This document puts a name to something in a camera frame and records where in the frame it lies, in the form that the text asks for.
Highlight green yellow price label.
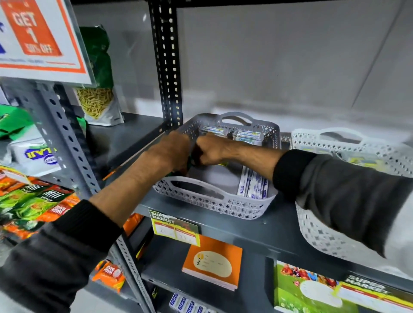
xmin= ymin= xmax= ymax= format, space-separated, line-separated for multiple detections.
xmin=149 ymin=210 xmax=201 ymax=247

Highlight grey perforated shelf post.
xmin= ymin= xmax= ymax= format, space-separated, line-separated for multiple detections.
xmin=2 ymin=79 xmax=156 ymax=313

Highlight black yellow price label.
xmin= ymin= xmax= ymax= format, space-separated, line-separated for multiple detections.
xmin=334 ymin=274 xmax=413 ymax=313

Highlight green bag of yellow sticks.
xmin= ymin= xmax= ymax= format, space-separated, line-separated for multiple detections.
xmin=74 ymin=25 xmax=125 ymax=127

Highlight small white striped box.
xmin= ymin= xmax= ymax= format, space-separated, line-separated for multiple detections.
xmin=199 ymin=125 xmax=228 ymax=138
xmin=232 ymin=130 xmax=266 ymax=146

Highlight white plastic lattice basket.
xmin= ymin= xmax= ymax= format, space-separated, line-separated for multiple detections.
xmin=290 ymin=128 xmax=413 ymax=270

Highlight person's left hand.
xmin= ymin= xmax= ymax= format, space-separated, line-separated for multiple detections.
xmin=154 ymin=130 xmax=194 ymax=176

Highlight orange notebook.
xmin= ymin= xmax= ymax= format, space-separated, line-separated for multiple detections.
xmin=181 ymin=235 xmax=243 ymax=292

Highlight white orange promotion sign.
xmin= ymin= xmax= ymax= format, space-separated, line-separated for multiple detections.
xmin=0 ymin=0 xmax=97 ymax=88

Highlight orange snack packet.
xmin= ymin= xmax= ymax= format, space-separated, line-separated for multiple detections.
xmin=92 ymin=259 xmax=126 ymax=293

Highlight white blue toothpaste box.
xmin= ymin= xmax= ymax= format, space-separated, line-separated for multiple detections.
xmin=237 ymin=165 xmax=269 ymax=200

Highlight row of blue white boxes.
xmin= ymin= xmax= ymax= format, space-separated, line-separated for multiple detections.
xmin=168 ymin=292 xmax=208 ymax=313

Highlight person's right hand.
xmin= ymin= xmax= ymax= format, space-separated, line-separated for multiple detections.
xmin=195 ymin=133 xmax=233 ymax=167

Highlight green picture notebook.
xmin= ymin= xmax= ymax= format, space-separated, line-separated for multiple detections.
xmin=274 ymin=261 xmax=360 ymax=313

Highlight bright green packet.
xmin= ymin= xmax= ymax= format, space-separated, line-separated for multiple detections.
xmin=0 ymin=104 xmax=34 ymax=141

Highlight yellow packets in white basket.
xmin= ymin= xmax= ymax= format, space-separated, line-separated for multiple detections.
xmin=302 ymin=147 xmax=389 ymax=173

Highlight person's left forearm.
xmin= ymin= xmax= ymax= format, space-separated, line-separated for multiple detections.
xmin=0 ymin=145 xmax=175 ymax=313

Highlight pile of green orange packets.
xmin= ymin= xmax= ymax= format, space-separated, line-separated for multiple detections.
xmin=0 ymin=166 xmax=81 ymax=241

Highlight dark perforated shelf post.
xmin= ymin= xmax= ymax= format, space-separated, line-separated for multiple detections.
xmin=148 ymin=0 xmax=184 ymax=130

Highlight person's right forearm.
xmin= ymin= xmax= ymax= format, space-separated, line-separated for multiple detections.
xmin=226 ymin=141 xmax=413 ymax=258

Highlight white packet with blue label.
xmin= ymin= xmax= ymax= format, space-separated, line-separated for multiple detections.
xmin=7 ymin=138 xmax=62 ymax=177

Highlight grey plastic lattice basket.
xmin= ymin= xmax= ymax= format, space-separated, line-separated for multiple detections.
xmin=153 ymin=112 xmax=281 ymax=221

